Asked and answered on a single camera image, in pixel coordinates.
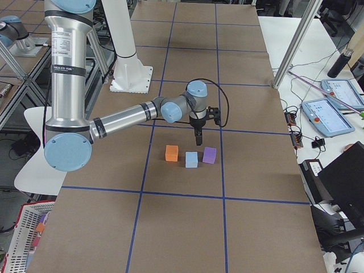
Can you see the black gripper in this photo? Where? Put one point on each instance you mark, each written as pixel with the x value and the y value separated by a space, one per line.
pixel 197 123

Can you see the light blue foam block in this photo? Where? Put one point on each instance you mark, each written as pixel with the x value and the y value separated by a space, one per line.
pixel 191 159

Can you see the purple foam block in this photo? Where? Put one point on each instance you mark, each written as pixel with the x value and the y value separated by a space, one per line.
pixel 209 155

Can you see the orange foam block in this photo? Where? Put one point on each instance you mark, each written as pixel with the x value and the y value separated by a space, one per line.
pixel 171 153

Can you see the orange terminal strip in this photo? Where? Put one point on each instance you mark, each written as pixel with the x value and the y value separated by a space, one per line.
pixel 294 130

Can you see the near blue teach pendant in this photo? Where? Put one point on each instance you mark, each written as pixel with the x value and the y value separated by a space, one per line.
pixel 326 118

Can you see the blue teach pendant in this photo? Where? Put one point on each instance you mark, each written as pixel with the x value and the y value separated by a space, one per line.
pixel 345 91
pixel 326 118

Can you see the far blue teach pendant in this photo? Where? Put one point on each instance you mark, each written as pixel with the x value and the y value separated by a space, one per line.
pixel 345 91

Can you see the black laptop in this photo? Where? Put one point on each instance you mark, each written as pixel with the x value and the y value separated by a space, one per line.
pixel 343 179

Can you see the black water bottle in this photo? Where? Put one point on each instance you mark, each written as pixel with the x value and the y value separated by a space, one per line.
pixel 340 63

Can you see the metal reacher stick green tip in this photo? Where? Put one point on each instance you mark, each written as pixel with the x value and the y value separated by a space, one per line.
pixel 360 113

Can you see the white perforated plastic basket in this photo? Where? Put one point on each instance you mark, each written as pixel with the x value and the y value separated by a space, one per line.
pixel 25 237

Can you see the white camera pole stand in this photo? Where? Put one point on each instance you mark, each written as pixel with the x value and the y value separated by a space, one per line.
pixel 130 75

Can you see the aluminium frame post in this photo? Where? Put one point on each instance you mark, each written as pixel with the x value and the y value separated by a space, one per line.
pixel 304 24

